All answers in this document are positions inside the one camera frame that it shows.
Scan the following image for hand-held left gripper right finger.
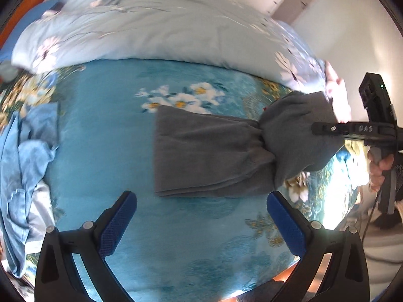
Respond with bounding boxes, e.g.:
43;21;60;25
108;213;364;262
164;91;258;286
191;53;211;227
266;191;370;302

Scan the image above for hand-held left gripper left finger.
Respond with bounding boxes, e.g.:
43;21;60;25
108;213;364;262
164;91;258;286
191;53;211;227
34;190;138;302

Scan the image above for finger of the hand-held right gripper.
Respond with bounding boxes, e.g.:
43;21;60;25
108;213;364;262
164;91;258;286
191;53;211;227
311;121;383;139

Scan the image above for grey knit sweater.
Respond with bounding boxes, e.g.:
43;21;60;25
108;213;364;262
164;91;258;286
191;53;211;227
153;91;347;199

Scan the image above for person's right hand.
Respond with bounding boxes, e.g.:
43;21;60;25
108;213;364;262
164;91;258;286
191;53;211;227
368;147;395;193

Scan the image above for white satin garment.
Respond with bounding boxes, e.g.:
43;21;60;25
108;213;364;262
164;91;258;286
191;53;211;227
27;182;55;243

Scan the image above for person's light trousers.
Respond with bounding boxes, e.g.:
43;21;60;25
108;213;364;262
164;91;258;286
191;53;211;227
356;182;403;293

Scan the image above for teal floral blanket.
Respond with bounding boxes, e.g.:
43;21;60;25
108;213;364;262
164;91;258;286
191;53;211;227
0;58;366;302

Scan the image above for light blue sweater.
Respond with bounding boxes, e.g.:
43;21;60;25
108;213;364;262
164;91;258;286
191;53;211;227
0;102;60;279

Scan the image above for pale blue floral quilt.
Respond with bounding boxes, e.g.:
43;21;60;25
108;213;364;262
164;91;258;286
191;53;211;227
11;0;351;123

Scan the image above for blue pillow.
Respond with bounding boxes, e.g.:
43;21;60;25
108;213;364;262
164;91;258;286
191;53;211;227
0;0;60;63

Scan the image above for black cable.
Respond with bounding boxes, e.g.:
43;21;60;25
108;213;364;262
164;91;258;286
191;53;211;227
362;192;382;241

